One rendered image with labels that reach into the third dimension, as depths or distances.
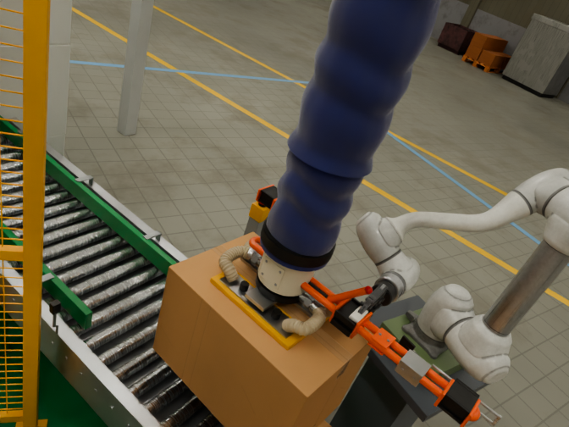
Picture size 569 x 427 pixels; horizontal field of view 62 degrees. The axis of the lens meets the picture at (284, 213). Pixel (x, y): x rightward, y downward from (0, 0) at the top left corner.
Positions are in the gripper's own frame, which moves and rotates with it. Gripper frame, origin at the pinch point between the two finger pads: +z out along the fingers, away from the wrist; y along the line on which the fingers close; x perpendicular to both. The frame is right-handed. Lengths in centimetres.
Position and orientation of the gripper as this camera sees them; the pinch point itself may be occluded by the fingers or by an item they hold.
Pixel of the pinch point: (356, 319)
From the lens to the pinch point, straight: 141.3
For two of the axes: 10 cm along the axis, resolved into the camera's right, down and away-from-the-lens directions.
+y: -2.8, 8.0, 5.2
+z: -5.8, 2.9, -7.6
